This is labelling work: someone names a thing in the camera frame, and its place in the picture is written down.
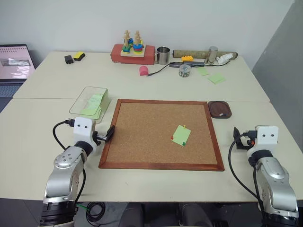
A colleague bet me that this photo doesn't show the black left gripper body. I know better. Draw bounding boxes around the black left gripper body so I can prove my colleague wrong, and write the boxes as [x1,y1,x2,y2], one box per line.
[92,131,107,145]

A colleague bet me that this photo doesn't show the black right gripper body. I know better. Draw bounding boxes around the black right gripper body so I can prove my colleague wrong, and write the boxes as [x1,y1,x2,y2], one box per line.
[235,131,256,151]

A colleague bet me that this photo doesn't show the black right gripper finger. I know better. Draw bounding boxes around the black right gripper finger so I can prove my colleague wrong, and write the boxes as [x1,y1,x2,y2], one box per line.
[233,126,242,143]

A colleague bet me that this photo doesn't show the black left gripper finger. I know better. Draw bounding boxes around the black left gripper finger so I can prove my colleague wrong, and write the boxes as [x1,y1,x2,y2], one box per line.
[105,124,116,142]

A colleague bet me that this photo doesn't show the green note with pinholes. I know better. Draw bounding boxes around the green note with pinholes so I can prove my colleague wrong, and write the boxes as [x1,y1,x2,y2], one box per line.
[170,125,192,146]

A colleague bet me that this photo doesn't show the wood-framed cork board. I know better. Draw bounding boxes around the wood-framed cork board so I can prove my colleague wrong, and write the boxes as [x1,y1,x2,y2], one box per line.
[98,99,225,172]

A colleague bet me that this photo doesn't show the small clear jar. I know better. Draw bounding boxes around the small clear jar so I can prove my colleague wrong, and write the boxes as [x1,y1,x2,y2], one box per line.
[178,64,191,78]

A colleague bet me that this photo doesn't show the dark brown wooden tray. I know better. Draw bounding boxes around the dark brown wooden tray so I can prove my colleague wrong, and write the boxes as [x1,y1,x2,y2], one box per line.
[207,101,233,119]

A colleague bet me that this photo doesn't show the clear plastic box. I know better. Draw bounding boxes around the clear plastic box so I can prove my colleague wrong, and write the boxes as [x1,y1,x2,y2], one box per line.
[69,86,111,123]

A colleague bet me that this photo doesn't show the large green sticky pad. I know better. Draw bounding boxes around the large green sticky pad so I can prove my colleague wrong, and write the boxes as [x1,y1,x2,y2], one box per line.
[208,72,226,85]

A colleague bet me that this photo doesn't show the small green sticky pad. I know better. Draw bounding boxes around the small green sticky pad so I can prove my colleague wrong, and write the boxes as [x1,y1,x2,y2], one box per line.
[196,67,210,77]

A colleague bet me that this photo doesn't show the crumpled white paper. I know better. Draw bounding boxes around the crumpled white paper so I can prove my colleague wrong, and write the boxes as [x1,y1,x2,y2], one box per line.
[214,53,234,66]

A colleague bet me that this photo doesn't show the yellow sponge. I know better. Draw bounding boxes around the yellow sponge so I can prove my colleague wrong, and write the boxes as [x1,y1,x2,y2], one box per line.
[72,51,86,63]

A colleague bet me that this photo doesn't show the shiny metal cylinder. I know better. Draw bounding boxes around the shiny metal cylinder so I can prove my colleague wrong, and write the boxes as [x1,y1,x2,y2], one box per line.
[204,46,218,64]

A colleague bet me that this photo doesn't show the grey usb hub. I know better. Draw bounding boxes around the grey usb hub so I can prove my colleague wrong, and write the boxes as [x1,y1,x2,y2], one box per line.
[183,61,205,68]

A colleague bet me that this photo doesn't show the red brick block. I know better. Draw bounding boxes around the red brick block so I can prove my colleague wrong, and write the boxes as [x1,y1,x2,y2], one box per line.
[111,44,156,66]

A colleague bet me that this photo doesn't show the long bark-covered log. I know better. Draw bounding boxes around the long bark-covered log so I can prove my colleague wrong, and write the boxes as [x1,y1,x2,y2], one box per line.
[172,49,238,60]

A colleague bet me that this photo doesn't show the stainless steel mug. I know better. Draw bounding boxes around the stainless steel mug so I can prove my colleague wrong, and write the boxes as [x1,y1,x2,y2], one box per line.
[155,46,171,65]

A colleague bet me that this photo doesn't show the open laptop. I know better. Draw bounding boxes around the open laptop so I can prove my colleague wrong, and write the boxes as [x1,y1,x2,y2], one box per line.
[0,44,36,113]

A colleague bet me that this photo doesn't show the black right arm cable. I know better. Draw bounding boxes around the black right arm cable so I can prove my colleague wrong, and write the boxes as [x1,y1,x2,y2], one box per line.
[228,134,265,211]

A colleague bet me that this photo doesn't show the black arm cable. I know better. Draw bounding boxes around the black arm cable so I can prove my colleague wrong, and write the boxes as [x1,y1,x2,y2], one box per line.
[228,134,265,211]
[52,119,76,151]

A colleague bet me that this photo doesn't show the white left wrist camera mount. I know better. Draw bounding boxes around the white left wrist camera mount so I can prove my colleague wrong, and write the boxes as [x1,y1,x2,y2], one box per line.
[72,116,98,156]

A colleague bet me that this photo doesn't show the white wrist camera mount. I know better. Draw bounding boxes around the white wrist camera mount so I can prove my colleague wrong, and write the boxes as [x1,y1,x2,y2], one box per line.
[247,125,279,157]
[72,116,98,156]

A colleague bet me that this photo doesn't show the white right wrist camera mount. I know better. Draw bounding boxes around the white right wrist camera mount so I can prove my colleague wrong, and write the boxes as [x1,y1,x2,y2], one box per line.
[247,125,279,157]

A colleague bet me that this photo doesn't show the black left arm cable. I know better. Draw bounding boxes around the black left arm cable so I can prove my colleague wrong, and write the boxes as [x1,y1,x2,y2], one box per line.
[52,119,76,151]

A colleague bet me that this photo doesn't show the coiled black floor cable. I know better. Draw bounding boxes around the coiled black floor cable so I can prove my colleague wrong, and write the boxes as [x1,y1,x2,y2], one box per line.
[85,201,106,225]

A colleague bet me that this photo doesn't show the wooden ring stacking toy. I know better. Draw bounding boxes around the wooden ring stacking toy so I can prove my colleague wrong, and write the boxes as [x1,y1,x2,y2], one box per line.
[120,29,145,57]

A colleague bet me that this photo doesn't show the black adapter with cable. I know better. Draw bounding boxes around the black adapter with cable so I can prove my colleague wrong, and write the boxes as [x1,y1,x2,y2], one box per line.
[146,61,185,77]

